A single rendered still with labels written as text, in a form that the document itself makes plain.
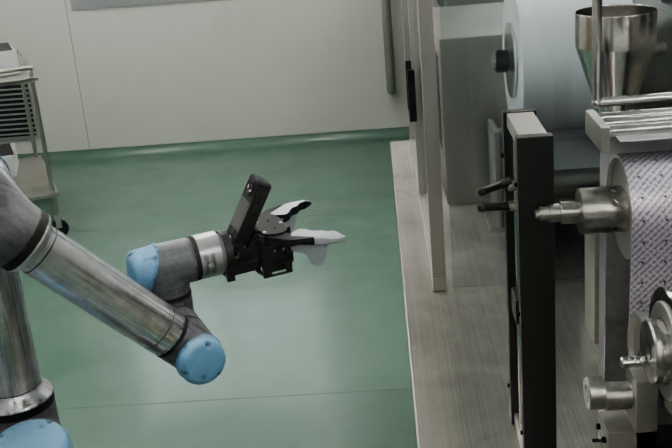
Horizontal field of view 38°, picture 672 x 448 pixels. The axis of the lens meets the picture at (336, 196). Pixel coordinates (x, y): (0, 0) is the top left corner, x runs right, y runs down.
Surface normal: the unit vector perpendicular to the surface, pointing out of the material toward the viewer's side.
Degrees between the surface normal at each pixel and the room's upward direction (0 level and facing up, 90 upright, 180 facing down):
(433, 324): 0
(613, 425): 0
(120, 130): 90
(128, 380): 0
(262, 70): 90
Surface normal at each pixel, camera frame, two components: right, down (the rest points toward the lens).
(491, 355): -0.08, -0.94
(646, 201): -0.06, -0.15
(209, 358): 0.41, 0.26
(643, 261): -0.03, 0.36
